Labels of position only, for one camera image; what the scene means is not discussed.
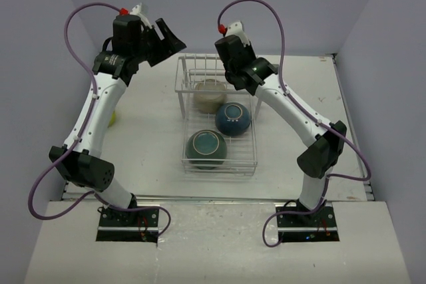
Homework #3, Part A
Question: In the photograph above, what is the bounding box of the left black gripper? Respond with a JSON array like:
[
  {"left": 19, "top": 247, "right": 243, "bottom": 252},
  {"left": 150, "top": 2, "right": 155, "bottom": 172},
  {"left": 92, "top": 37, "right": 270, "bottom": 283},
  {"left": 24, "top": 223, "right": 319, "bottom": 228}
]
[{"left": 132, "top": 18, "right": 186, "bottom": 67}]

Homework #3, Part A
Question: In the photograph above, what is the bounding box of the yellow bowl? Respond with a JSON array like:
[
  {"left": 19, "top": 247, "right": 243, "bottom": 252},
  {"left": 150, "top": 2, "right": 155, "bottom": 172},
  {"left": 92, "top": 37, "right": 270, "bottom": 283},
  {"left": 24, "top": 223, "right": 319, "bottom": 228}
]
[{"left": 108, "top": 110, "right": 116, "bottom": 128}]

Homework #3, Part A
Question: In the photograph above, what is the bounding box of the blue bowl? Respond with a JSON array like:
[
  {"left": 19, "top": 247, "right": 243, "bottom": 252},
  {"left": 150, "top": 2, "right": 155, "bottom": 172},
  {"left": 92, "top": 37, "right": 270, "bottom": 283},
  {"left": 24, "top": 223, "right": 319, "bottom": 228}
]
[{"left": 215, "top": 102, "right": 252, "bottom": 136}]

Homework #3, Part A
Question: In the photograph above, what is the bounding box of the dark green bowl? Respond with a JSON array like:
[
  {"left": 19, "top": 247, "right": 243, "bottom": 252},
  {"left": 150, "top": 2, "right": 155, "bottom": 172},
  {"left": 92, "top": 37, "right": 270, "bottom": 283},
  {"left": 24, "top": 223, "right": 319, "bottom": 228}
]
[{"left": 186, "top": 130, "right": 228, "bottom": 170}]

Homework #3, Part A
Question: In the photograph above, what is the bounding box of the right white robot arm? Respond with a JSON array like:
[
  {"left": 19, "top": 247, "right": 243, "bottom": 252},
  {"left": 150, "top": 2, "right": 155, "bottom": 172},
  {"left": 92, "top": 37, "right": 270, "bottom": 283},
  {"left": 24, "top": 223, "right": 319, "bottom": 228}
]
[{"left": 214, "top": 35, "right": 347, "bottom": 226}]

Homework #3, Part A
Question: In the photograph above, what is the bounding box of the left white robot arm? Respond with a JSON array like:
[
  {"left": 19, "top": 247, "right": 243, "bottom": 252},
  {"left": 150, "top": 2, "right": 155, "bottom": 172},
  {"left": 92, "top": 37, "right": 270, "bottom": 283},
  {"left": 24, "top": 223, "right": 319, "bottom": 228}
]
[{"left": 49, "top": 14, "right": 186, "bottom": 226}]

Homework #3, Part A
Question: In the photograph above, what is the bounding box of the beige bowl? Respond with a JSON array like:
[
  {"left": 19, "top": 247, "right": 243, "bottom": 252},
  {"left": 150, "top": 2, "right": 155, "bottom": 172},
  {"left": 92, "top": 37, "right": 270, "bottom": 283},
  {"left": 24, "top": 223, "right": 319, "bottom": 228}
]
[{"left": 194, "top": 79, "right": 227, "bottom": 114}]

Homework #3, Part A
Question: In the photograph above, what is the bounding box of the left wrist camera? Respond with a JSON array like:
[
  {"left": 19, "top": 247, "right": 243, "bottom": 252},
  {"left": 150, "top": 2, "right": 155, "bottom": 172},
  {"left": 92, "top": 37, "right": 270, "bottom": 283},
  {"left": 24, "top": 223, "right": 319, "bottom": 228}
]
[{"left": 130, "top": 3, "right": 150, "bottom": 25}]

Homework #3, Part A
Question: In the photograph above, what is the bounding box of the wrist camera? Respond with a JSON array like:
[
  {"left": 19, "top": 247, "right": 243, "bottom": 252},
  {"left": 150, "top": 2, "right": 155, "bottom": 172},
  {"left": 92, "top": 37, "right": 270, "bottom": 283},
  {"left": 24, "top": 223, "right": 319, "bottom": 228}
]
[
  {"left": 130, "top": 3, "right": 150, "bottom": 25},
  {"left": 225, "top": 21, "right": 251, "bottom": 47}
]

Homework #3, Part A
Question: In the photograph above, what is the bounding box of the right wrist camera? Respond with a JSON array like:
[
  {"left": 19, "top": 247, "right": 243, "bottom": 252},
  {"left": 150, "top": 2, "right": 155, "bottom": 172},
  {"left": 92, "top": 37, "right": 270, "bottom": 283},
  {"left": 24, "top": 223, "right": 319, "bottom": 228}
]
[{"left": 225, "top": 21, "right": 251, "bottom": 47}]

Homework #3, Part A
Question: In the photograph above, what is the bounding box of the white wire dish rack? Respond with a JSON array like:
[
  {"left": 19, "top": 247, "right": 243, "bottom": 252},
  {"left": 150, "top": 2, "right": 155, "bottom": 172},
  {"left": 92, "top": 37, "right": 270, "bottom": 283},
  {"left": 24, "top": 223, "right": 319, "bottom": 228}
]
[{"left": 175, "top": 54, "right": 258, "bottom": 176}]

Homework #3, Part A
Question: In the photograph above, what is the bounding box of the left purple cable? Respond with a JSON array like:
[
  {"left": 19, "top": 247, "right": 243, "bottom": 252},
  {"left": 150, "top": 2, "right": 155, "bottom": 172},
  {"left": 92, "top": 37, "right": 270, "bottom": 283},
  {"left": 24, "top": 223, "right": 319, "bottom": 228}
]
[{"left": 28, "top": 3, "right": 172, "bottom": 241}]

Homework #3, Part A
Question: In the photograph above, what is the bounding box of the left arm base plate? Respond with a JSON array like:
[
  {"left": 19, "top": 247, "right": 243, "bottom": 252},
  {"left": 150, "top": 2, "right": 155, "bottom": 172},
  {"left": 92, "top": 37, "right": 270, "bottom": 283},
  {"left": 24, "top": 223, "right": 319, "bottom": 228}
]
[{"left": 96, "top": 207, "right": 159, "bottom": 243}]

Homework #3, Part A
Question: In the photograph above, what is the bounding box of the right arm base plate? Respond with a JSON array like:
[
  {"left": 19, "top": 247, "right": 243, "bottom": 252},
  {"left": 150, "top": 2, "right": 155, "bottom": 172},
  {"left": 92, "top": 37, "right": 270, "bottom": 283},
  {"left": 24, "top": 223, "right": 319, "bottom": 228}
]
[{"left": 276, "top": 204, "right": 339, "bottom": 243}]

